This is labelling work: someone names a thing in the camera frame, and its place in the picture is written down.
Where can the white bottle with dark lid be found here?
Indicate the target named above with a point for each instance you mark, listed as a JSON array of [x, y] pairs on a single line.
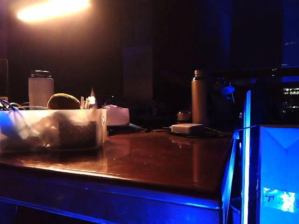
[[41, 91]]

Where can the dark screen with lit lines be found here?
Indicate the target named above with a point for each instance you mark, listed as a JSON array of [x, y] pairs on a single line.
[[290, 98]]

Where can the tall cardboard box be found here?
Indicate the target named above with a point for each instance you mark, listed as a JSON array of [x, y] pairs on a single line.
[[280, 168]]

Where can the small round metal tin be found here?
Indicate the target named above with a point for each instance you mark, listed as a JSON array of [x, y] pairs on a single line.
[[184, 117]]

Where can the brown fuzzy kiwi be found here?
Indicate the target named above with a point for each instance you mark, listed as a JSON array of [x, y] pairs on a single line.
[[63, 101]]

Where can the white power adapter brick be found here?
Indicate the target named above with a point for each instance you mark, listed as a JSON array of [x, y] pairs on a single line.
[[188, 128]]

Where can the dotted pattern dark box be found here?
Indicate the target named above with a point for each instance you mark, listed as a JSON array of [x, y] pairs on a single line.
[[77, 134]]

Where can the translucent plastic storage box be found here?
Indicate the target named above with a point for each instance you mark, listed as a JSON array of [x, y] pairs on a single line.
[[51, 130]]

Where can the pale soft tissue pack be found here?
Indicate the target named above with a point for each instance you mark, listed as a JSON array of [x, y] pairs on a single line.
[[118, 116]]

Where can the slim metal thermos bottle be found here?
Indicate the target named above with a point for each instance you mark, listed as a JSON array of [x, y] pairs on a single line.
[[199, 98]]

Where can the blue lit vertical post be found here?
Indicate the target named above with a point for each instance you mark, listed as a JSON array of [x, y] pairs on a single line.
[[247, 151]]

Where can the dark bottle with tag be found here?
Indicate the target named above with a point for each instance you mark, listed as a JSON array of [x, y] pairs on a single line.
[[226, 89]]

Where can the blue flat notebook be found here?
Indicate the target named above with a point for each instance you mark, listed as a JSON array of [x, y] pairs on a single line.
[[136, 127]]

